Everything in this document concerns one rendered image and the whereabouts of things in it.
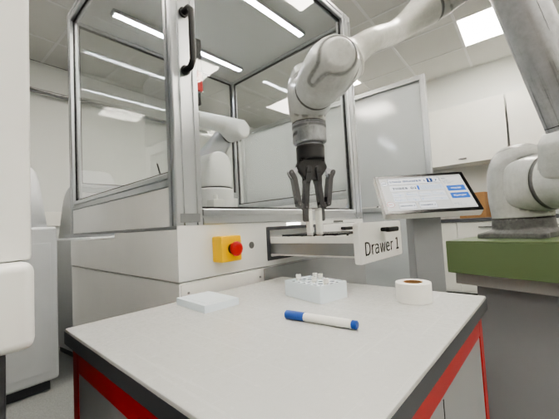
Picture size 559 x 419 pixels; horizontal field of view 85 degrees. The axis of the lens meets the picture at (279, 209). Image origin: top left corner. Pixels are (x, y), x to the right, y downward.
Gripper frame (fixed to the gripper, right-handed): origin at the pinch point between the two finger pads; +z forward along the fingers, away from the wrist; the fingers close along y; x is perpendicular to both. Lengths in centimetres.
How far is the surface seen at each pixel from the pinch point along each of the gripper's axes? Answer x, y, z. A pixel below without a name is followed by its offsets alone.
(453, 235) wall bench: -199, -245, 25
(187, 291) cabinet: -8.8, 32.7, 16.3
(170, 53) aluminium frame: -9, 35, -46
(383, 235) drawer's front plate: -4.6, -23.9, 5.2
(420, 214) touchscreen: -65, -89, -1
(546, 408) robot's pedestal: 14, -58, 52
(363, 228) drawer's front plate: 2.0, -13.4, 2.4
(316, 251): -9.9, -4.3, 8.8
